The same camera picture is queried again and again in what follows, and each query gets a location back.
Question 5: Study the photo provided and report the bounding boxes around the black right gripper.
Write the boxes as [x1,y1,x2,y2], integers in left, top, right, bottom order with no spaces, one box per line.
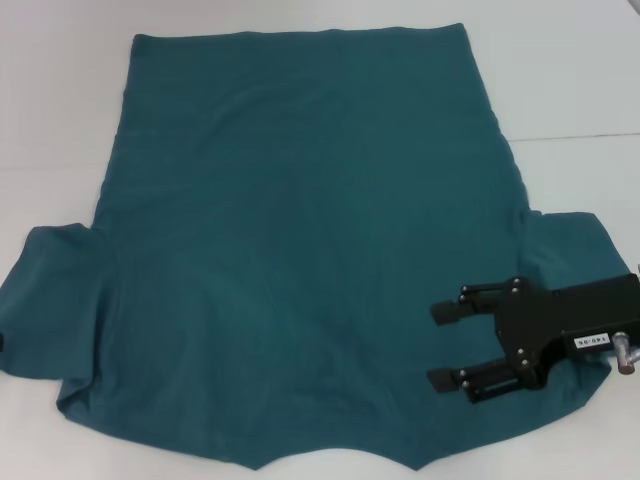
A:
[426,273,640,406]

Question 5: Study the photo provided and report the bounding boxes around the teal blue shirt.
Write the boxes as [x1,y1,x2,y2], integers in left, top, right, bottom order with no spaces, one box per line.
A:
[0,22,637,475]

